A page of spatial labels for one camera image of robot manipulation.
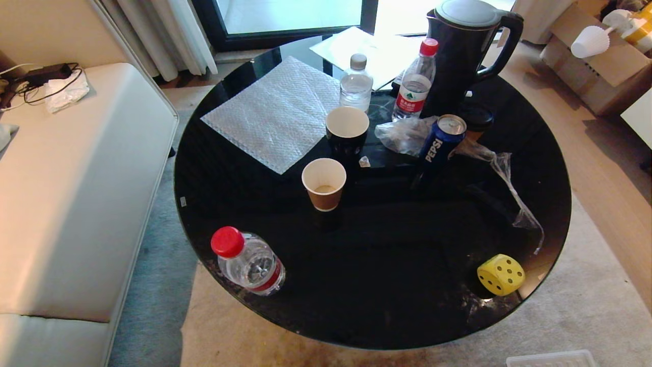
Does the clear plastic box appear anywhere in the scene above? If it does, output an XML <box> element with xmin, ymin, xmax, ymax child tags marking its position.
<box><xmin>506</xmin><ymin>350</ymin><xmax>597</xmax><ymax>367</ymax></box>

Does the cardboard box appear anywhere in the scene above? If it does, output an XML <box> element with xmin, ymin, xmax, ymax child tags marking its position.
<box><xmin>539</xmin><ymin>0</ymin><xmax>652</xmax><ymax>117</ymax></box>

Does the brown paper cup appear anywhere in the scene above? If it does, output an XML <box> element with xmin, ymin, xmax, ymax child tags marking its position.
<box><xmin>301</xmin><ymin>158</ymin><xmax>347</xmax><ymax>212</ymax></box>

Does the black paper cup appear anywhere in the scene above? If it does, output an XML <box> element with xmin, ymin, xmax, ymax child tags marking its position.
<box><xmin>325</xmin><ymin>106</ymin><xmax>370</xmax><ymax>159</ymax></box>

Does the round black glass table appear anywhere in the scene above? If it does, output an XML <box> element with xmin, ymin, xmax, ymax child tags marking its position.
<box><xmin>174</xmin><ymin>35</ymin><xmax>573</xmax><ymax>351</ymax></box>

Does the white bubble wrap sheet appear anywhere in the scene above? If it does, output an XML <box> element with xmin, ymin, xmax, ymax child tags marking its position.
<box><xmin>200</xmin><ymin>56</ymin><xmax>341</xmax><ymax>175</ymax></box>

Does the clear crumpled plastic bag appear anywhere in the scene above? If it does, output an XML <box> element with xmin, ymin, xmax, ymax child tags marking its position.
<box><xmin>374</xmin><ymin>116</ymin><xmax>545</xmax><ymax>255</ymax></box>

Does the grey-capped clear water bottle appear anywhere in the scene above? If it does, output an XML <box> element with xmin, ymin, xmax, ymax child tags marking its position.
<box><xmin>339</xmin><ymin>53</ymin><xmax>374</xmax><ymax>114</ymax></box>

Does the red-capped clear water bottle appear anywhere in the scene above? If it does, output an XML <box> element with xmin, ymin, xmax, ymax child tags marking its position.
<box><xmin>210</xmin><ymin>226</ymin><xmax>286</xmax><ymax>297</ymax></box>

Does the blue soda can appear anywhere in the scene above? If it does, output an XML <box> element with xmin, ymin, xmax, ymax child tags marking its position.
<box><xmin>418</xmin><ymin>114</ymin><xmax>467</xmax><ymax>165</ymax></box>

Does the red-capped labelled water bottle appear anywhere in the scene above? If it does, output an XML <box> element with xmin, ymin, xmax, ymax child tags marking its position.
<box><xmin>392</xmin><ymin>38</ymin><xmax>440</xmax><ymax>122</ymax></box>

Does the white paper sheet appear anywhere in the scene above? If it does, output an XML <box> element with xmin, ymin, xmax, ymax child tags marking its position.
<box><xmin>309</xmin><ymin>26</ymin><xmax>428</xmax><ymax>92</ymax></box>

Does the black-lidded brown cup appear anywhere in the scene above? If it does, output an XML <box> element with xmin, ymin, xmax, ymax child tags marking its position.
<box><xmin>458</xmin><ymin>104</ymin><xmax>495</xmax><ymax>143</ymax></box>

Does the black electric kettle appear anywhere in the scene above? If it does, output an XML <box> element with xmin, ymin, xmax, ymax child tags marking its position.
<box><xmin>422</xmin><ymin>0</ymin><xmax>525</xmax><ymax>119</ymax></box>

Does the yellow foam die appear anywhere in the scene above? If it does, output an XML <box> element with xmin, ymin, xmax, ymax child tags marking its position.
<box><xmin>477</xmin><ymin>254</ymin><xmax>526</xmax><ymax>297</ymax></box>

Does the white curtain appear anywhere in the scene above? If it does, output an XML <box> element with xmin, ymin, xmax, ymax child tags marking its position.
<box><xmin>100</xmin><ymin>0</ymin><xmax>219</xmax><ymax>82</ymax></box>

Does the white sofa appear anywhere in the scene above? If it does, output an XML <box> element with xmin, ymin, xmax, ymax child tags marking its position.
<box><xmin>0</xmin><ymin>62</ymin><xmax>180</xmax><ymax>367</ymax></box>

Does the crumpled white tissue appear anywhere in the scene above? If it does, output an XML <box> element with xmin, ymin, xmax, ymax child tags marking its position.
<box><xmin>43</xmin><ymin>69</ymin><xmax>91</xmax><ymax>114</ymax></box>

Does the white paper cup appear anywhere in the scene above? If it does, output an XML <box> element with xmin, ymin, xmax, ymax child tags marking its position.
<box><xmin>570</xmin><ymin>25</ymin><xmax>611</xmax><ymax>59</ymax></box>

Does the black power adapter with cable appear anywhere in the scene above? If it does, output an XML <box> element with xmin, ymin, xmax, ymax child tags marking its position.
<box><xmin>0</xmin><ymin>62</ymin><xmax>81</xmax><ymax>109</ymax></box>

